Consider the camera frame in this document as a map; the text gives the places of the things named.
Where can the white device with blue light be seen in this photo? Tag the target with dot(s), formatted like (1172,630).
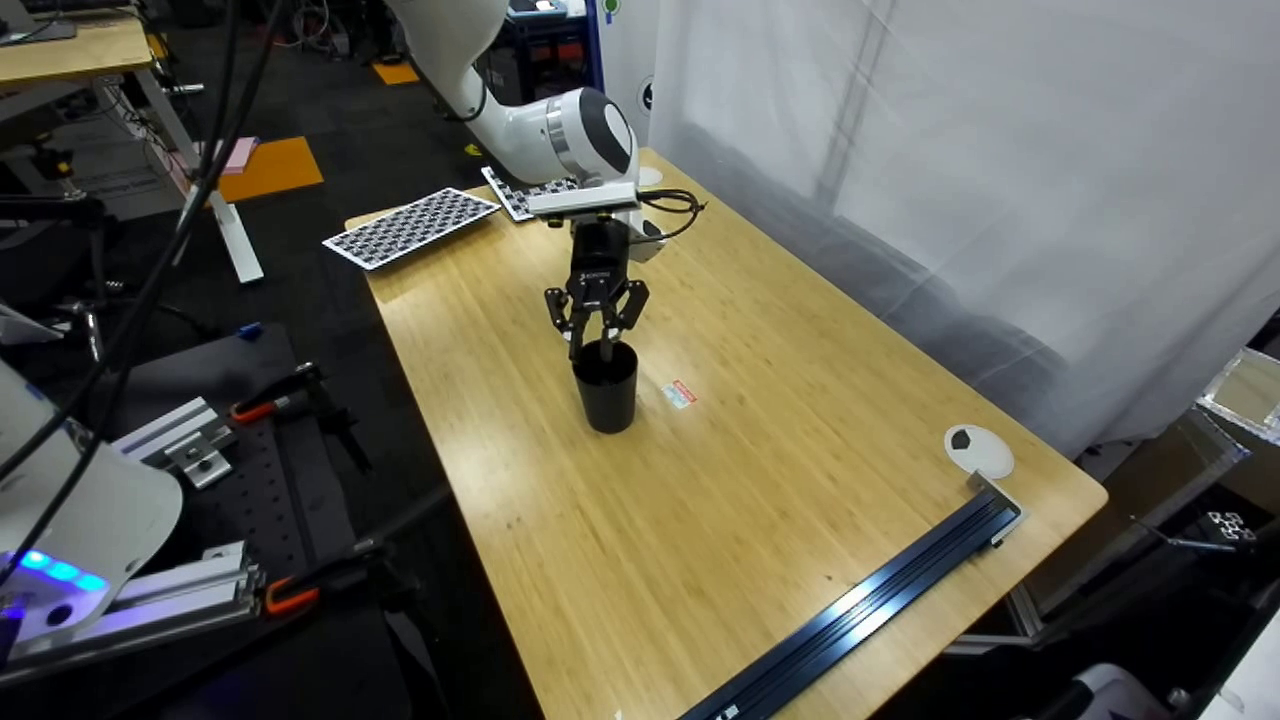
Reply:
(82,521)

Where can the wooden desk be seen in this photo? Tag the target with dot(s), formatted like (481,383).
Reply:
(73,54)

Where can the silver aluminium extrusion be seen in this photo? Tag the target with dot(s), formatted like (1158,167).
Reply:
(187,585)

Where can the white marker with black cap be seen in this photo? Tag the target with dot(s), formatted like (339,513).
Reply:
(606,347)

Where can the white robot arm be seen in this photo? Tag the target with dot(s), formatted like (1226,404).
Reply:
(532,127)

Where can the black aluminium rail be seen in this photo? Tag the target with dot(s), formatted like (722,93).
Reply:
(864,604)

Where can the large checkered calibration board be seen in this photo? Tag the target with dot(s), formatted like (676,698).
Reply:
(406,229)

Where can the red and white sticker label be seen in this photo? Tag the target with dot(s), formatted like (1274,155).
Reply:
(676,394)

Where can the small white rounded object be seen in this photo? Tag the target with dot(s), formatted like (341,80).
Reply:
(977,448)

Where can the orange floor mat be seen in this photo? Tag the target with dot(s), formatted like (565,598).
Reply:
(269,167)

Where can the white translucent curtain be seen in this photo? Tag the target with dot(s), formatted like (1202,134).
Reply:
(1000,174)

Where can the black plastic cup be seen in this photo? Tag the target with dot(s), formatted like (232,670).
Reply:
(606,394)

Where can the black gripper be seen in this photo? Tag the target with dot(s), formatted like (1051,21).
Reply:
(601,253)

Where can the open cardboard box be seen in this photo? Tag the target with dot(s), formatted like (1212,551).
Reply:
(1244,394)

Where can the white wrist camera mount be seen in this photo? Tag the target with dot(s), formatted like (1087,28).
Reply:
(586,201)

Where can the white flat bar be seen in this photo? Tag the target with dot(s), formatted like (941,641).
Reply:
(236,239)

